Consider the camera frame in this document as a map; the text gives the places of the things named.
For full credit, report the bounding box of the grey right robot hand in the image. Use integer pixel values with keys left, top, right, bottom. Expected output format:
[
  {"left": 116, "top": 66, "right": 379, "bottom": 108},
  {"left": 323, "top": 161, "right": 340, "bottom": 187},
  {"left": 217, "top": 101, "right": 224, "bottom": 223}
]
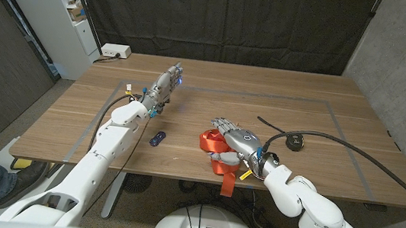
[{"left": 205, "top": 116, "right": 283, "bottom": 181}]

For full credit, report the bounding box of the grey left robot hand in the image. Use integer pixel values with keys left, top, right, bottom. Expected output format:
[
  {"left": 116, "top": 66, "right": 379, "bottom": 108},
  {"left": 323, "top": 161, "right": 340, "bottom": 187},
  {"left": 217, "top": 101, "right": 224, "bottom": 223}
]
[{"left": 140, "top": 59, "right": 186, "bottom": 118}]

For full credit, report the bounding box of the orange satin ribbon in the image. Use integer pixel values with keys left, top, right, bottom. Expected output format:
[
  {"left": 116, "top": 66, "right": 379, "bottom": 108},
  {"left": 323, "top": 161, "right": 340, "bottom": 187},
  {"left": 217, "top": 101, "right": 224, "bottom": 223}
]
[{"left": 193, "top": 127, "right": 245, "bottom": 198}]

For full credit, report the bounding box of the grey tape outline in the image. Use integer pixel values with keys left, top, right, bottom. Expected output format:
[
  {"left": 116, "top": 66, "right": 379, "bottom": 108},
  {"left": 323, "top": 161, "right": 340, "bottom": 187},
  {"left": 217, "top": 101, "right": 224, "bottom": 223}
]
[{"left": 62, "top": 72, "right": 387, "bottom": 202}]

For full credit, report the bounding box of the blue toy car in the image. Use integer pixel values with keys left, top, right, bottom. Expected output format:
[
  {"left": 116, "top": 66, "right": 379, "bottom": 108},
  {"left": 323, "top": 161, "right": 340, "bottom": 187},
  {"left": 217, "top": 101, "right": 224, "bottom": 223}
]
[{"left": 148, "top": 130, "right": 168, "bottom": 149}]

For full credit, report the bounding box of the cardboard box with blue tape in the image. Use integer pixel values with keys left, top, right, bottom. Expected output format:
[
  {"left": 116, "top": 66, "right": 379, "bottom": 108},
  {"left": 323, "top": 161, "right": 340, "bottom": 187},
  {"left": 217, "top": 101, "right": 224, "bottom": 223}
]
[{"left": 66, "top": 2, "right": 88, "bottom": 23}]

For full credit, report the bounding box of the white power box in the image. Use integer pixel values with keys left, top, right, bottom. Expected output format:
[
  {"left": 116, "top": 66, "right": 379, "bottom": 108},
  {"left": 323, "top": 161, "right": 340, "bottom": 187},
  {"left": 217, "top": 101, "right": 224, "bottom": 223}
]
[{"left": 100, "top": 42, "right": 133, "bottom": 60}]

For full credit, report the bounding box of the black backdrop curtain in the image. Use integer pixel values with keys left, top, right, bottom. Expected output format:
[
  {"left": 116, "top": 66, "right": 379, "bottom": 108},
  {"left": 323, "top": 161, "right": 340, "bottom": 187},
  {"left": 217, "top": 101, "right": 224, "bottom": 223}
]
[{"left": 61, "top": 0, "right": 384, "bottom": 81}]

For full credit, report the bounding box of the black round ribbed disc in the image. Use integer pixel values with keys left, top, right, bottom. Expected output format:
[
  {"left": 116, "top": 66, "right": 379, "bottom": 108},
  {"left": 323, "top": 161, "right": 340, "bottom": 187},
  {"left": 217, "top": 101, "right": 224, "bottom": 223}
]
[{"left": 121, "top": 172, "right": 154, "bottom": 196}]

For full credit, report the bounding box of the black backdrop stand pole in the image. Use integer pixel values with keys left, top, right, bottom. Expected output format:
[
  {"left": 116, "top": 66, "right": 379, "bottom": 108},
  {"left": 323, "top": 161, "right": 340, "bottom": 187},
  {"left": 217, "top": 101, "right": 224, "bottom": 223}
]
[{"left": 58, "top": 0, "right": 110, "bottom": 56}]

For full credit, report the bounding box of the white shelf cabinet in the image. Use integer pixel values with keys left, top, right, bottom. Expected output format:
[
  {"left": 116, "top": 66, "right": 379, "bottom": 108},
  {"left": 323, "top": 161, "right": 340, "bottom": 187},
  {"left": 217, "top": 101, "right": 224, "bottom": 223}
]
[{"left": 0, "top": 0, "right": 108, "bottom": 84}]

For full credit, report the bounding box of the person's dark shoe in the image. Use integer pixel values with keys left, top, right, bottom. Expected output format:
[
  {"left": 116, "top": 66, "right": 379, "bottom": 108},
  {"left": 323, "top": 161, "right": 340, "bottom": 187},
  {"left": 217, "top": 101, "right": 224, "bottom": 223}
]
[{"left": 0, "top": 156, "right": 51, "bottom": 215}]

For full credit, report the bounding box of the white floor board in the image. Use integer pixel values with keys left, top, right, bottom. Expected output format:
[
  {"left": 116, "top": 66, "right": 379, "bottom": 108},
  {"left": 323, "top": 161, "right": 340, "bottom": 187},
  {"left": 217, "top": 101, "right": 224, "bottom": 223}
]
[{"left": 0, "top": 135, "right": 70, "bottom": 225}]

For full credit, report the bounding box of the black power box cable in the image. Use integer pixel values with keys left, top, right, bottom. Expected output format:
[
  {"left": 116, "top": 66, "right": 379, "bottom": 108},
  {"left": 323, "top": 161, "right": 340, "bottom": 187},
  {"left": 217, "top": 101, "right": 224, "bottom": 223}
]
[{"left": 92, "top": 50, "right": 122, "bottom": 67}]

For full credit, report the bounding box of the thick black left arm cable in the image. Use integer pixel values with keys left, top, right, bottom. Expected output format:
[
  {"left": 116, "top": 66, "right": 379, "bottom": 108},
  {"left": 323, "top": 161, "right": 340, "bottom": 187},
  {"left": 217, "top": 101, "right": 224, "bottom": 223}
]
[{"left": 87, "top": 89, "right": 141, "bottom": 156}]

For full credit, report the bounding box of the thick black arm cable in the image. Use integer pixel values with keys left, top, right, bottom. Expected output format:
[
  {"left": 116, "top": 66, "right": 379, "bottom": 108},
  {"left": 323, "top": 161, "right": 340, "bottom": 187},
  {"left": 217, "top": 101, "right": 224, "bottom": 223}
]
[
  {"left": 87, "top": 89, "right": 141, "bottom": 156},
  {"left": 257, "top": 125, "right": 406, "bottom": 214}
]

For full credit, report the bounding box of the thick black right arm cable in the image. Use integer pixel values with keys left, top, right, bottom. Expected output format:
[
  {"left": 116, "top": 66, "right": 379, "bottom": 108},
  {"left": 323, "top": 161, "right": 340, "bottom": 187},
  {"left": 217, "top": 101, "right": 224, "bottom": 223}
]
[{"left": 257, "top": 125, "right": 406, "bottom": 214}]

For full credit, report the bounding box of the thin black left arm wire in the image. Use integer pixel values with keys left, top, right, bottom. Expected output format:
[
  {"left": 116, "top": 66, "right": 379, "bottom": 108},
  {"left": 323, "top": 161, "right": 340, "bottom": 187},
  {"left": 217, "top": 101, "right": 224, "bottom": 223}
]
[{"left": 82, "top": 111, "right": 152, "bottom": 223}]

